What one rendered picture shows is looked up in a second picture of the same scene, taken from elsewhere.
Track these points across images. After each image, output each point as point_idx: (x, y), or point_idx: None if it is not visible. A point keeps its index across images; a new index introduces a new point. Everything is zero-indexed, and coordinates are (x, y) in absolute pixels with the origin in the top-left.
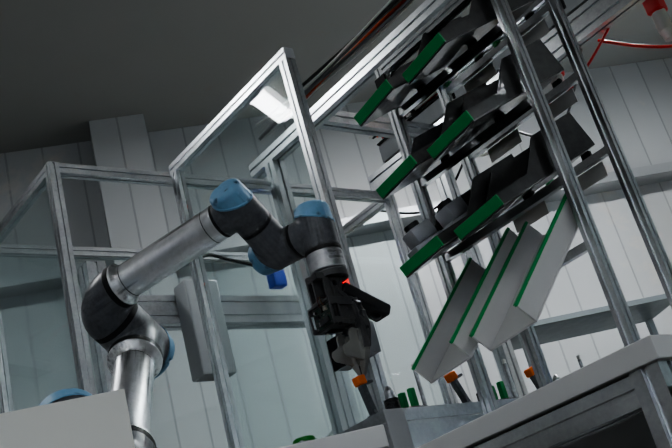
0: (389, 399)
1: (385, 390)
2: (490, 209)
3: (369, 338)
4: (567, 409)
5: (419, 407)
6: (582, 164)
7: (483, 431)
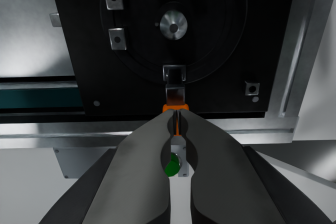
0: (184, 37)
1: (175, 38)
2: None
3: (270, 173)
4: None
5: (305, 90)
6: None
7: None
